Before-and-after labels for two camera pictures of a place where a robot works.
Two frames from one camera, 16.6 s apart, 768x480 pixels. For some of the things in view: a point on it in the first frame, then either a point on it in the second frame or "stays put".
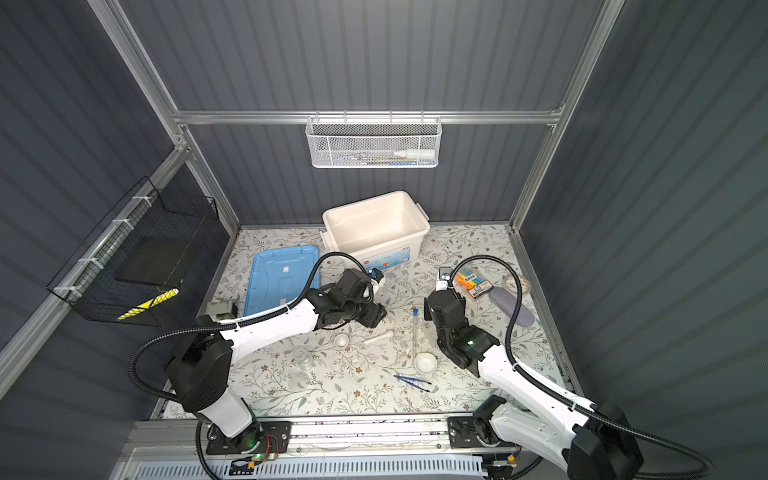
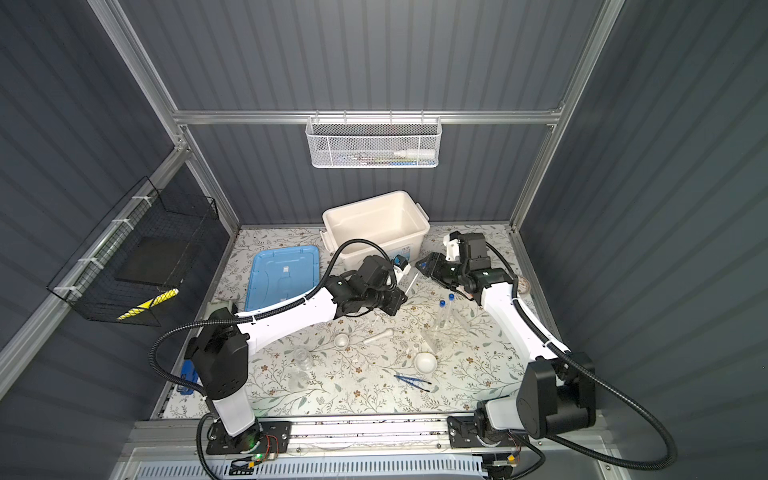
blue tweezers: [414, 382] stays put
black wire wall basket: [143, 249] stays put
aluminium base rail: [186, 435] stays put
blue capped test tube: [415, 322] -> [401, 267]
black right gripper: [427, 310] -> [435, 265]
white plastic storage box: [378, 230] stays put
